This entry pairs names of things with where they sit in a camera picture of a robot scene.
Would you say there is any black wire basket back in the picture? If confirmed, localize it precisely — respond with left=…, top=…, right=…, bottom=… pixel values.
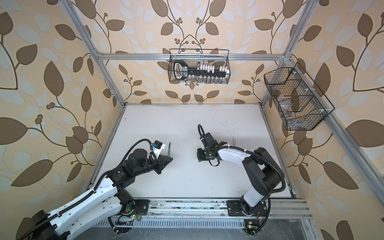
left=168, top=48, right=231, bottom=85

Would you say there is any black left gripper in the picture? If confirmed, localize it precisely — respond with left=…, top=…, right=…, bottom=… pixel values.
left=133, top=153, right=173, bottom=178

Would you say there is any black wire basket right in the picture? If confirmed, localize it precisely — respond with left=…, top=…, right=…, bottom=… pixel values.
left=264, top=63, right=335, bottom=131

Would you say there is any aluminium cage frame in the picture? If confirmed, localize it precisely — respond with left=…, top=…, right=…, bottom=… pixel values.
left=53, top=0, right=384, bottom=240

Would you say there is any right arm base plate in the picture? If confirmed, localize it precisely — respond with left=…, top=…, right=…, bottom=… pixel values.
left=227, top=199, right=269, bottom=218

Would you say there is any black wire basket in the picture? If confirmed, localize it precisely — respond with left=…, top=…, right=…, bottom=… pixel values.
left=168, top=48, right=231, bottom=85
left=264, top=63, right=335, bottom=131

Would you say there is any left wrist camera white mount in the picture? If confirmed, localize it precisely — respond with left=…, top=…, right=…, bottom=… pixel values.
left=151, top=140, right=166, bottom=160

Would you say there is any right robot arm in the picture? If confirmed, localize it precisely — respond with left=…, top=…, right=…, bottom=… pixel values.
left=197, top=125, right=287, bottom=216

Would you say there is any black tool in basket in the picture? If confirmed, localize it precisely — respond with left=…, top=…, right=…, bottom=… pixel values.
left=171, top=60, right=231, bottom=80

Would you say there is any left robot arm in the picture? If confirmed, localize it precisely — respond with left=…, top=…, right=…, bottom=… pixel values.
left=17, top=139, right=173, bottom=240

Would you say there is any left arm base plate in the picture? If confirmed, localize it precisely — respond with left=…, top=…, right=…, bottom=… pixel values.
left=117, top=199, right=150, bottom=217

